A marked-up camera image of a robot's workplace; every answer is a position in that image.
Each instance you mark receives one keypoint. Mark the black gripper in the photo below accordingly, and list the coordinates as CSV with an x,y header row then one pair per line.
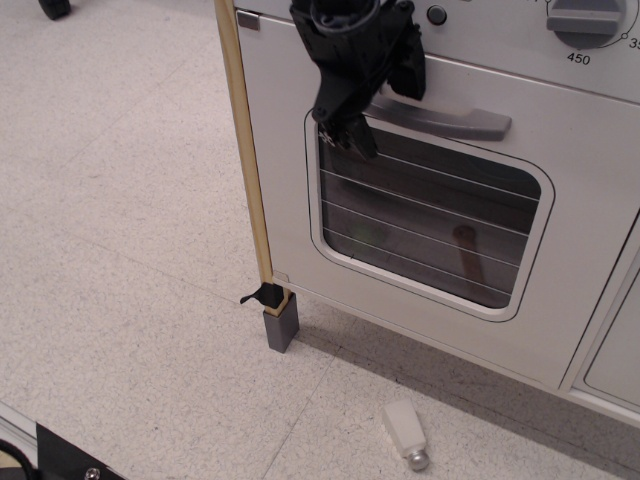
x,y
358,46

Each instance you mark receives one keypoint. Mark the grey oven door handle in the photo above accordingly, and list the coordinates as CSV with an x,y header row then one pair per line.
x,y
474,125

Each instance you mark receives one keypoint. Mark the white oven door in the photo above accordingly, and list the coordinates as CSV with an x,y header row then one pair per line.
x,y
425,210

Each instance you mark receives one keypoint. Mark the white toy oven cabinet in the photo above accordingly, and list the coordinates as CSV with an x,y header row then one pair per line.
x,y
500,35

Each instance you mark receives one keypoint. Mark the dark round push button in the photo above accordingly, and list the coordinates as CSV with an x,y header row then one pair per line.
x,y
436,15

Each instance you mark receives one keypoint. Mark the wooden slotted spatula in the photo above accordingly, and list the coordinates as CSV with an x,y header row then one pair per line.
x,y
465,238

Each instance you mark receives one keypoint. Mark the grey temperature knob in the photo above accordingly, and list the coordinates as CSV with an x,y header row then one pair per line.
x,y
585,24

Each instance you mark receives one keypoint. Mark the black tape piece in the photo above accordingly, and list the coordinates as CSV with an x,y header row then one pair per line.
x,y
268,295

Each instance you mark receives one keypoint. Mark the white salt shaker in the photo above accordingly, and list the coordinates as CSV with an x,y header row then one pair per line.
x,y
403,425

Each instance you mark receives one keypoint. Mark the black caster wheel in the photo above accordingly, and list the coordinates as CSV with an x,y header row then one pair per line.
x,y
55,9

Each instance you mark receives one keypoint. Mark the white cabinet door right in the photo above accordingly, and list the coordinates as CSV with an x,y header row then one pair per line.
x,y
615,367

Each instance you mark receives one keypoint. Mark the wooden corner post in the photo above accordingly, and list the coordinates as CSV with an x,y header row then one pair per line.
x,y
229,38

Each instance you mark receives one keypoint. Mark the grey post foot cap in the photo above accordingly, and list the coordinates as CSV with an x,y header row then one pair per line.
x,y
282,329

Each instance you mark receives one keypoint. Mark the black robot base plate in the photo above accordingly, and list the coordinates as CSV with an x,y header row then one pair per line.
x,y
57,458

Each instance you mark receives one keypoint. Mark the aluminium frame rail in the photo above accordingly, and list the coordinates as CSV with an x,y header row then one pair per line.
x,y
20,431

